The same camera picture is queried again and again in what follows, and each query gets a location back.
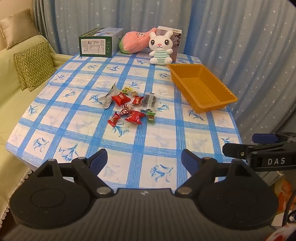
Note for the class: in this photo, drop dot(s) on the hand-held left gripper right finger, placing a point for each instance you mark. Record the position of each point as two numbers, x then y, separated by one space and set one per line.
188 160

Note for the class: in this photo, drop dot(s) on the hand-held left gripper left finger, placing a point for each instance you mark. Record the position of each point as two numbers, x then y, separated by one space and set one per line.
99 160

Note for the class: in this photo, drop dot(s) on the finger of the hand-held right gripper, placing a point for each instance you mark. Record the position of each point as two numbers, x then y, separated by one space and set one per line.
233 150
263 138

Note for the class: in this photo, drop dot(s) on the long red snack packet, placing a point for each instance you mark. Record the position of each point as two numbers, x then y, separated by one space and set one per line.
134 117

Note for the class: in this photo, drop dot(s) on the red white twisted candy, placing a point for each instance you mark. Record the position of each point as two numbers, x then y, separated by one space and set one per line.
125 109

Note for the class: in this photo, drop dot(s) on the silver green snack packet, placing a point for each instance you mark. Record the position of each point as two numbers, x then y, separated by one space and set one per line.
107 98

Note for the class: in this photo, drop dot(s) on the red packet with white label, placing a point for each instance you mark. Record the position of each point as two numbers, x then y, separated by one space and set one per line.
120 99

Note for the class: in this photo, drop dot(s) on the orange plastic tray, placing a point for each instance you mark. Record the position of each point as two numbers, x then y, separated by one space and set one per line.
203 92

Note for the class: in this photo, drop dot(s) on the clear packet of dark snack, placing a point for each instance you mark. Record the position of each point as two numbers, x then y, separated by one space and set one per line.
149 102

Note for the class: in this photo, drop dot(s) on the small red candy packet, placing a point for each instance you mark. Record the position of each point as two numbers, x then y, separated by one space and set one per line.
137 100

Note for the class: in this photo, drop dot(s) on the golden candy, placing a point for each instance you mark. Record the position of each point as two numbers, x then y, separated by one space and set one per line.
133 93

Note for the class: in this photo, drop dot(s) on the yellow green candy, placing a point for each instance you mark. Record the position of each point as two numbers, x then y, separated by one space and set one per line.
126 90

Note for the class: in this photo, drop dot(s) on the blue checked tablecloth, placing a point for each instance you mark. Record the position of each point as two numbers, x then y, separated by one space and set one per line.
161 139

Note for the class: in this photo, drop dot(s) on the green covered sofa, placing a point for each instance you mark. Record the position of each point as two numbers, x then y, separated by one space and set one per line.
9 115

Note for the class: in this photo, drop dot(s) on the green cardboard box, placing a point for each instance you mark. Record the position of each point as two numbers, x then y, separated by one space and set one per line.
97 46

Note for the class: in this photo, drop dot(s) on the green zigzag pillow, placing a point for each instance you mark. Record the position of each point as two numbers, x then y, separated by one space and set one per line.
32 64

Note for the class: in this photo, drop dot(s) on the grey printed box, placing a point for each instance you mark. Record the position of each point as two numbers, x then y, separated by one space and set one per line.
177 44

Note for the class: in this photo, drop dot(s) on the blue star curtain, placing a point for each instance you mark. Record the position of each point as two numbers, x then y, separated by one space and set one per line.
231 23

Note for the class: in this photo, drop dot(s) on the white rabbit plush toy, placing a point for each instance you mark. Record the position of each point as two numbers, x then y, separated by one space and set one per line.
159 44

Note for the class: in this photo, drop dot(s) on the pink plush toy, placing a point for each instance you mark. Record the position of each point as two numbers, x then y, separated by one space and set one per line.
134 41

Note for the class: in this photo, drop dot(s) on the beige satin pillow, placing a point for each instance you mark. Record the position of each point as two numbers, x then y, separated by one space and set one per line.
18 27

